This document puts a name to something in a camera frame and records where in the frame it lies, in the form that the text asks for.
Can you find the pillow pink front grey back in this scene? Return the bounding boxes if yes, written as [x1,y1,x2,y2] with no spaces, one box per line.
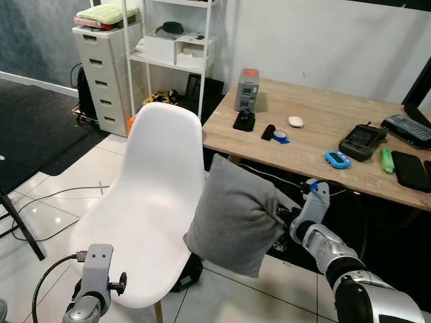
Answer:
[183,154,288,279]

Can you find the black block under chair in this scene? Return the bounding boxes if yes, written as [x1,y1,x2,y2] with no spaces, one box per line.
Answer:
[171,254,204,293]

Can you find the white plastic shell chair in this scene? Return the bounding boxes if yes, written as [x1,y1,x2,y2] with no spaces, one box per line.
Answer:
[67,102,207,323]

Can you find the small blue gadget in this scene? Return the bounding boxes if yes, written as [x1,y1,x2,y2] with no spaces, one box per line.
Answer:
[324,150,353,170]

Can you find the blue tape roll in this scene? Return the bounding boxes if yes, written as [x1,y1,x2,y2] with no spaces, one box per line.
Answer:
[272,129,291,145]

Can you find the light wooden desk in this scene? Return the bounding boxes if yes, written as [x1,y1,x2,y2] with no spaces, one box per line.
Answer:
[201,77,431,211]

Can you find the black handheld device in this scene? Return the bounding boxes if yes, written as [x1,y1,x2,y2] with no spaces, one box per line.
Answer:
[233,110,257,133]

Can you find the black remote controller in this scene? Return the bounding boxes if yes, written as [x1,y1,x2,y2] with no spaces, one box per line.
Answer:
[338,122,389,163]

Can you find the green oblong object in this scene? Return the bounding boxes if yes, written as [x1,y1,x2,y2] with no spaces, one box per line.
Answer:
[380,146,396,175]

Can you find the black stand leg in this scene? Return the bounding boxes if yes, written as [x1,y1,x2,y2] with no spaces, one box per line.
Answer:
[0,188,46,261]

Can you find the black flat phone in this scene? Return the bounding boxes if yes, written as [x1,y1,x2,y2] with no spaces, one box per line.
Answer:
[391,150,431,193]

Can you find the grey box orange top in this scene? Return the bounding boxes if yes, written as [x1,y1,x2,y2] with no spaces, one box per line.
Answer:
[234,67,263,112]

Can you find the black case under shelf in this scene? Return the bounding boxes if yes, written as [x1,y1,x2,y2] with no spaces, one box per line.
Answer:
[185,73,227,123]

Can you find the black keyboard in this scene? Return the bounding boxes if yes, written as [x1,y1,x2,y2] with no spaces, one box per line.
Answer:
[380,114,431,149]

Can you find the yellow black tool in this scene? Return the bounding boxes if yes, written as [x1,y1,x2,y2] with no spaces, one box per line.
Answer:
[143,90,180,110]

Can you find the white metal shelf rack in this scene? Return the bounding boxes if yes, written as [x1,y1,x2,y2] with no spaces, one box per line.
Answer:
[121,0,224,123]

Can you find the black monitor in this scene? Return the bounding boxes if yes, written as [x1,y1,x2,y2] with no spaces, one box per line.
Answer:
[402,59,431,126]

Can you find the white box with compartments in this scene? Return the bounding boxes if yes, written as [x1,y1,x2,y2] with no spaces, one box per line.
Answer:
[175,35,218,69]

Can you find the plain white storage box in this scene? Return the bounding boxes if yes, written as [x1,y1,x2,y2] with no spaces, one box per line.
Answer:
[144,34,178,65]

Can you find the white plastic drawer unit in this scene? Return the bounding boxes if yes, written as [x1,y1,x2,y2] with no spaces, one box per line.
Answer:
[72,23,146,136]

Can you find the black headset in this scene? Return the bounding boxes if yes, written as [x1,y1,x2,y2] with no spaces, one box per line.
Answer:
[154,21,185,37]

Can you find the pink flat book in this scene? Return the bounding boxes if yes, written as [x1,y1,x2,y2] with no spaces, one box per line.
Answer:
[73,16,123,30]

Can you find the green folded towel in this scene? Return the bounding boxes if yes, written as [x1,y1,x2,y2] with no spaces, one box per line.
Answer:
[75,3,139,25]

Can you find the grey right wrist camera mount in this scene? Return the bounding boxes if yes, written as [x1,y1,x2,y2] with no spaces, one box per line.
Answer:
[304,180,331,236]

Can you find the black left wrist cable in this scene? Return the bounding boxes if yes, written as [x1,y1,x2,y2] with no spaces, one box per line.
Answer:
[32,252,86,323]

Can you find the grey floor cable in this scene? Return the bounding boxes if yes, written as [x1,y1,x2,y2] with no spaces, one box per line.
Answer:
[12,184,112,238]

